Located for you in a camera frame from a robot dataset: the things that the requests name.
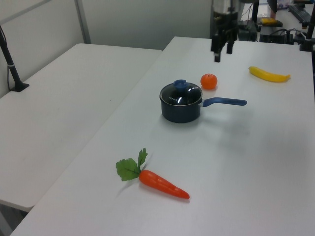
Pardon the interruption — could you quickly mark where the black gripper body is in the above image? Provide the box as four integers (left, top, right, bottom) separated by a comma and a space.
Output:
212, 9, 240, 43

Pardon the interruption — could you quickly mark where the black camera stand with clamp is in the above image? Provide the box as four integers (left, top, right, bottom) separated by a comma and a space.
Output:
0, 24, 30, 92

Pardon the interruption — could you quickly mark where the orange toy tangerine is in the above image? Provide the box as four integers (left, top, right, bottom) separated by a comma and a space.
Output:
200, 73, 218, 90

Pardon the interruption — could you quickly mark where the yellow toy banana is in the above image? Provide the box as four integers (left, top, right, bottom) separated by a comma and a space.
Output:
248, 66, 291, 83

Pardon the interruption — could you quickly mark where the black electronics box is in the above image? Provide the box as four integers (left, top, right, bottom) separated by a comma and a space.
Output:
259, 29, 295, 45

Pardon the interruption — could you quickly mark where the thin black vertical pole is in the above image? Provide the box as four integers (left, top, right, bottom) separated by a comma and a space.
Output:
252, 0, 259, 24

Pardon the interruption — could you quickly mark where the black stand with wide foot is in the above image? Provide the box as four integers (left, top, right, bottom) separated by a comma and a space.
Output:
299, 21, 315, 52

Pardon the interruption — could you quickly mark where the dark pot with blue handle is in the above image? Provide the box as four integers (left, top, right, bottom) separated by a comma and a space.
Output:
159, 94, 248, 124

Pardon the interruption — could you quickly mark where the yellow sponge block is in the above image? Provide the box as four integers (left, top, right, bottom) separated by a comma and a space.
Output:
260, 17, 278, 26

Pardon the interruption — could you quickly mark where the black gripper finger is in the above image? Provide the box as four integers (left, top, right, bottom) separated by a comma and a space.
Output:
226, 39, 236, 55
210, 34, 223, 62

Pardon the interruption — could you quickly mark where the black equipment block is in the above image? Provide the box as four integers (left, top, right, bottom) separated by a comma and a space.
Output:
238, 20, 259, 42

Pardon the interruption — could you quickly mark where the orange toy carrot with leaves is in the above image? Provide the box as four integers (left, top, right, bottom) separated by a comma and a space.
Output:
115, 147, 190, 200

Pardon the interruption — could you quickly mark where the black keyboard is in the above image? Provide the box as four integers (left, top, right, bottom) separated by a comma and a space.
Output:
288, 4, 312, 24

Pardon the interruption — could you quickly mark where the glass lid with blue knob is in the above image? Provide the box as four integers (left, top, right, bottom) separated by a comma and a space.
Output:
159, 79, 203, 106

